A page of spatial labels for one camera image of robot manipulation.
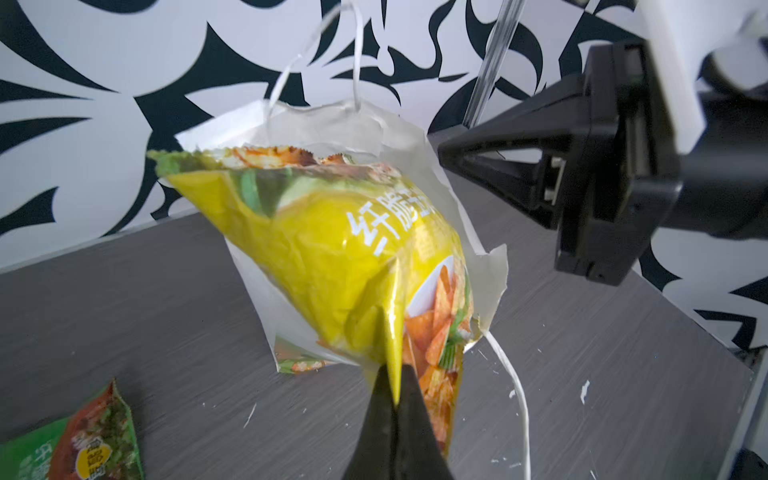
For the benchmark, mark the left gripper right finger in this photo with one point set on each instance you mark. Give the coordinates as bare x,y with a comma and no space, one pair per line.
417,454

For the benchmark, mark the floral paper gift bag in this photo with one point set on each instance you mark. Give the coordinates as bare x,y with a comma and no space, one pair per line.
368,134

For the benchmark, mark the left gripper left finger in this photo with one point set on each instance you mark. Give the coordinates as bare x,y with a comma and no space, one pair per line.
374,455

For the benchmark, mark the yellow chips snack bag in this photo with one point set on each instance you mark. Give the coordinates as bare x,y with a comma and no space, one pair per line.
358,250

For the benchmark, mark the aluminium cage frame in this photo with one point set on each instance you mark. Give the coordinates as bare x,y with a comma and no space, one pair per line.
498,43

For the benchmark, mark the green red snack bag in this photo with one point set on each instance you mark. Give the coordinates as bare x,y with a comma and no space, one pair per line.
99,441

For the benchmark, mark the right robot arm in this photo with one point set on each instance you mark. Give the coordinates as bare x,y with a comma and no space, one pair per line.
724,178

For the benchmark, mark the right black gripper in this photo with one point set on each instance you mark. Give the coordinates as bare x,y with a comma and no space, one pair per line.
619,182

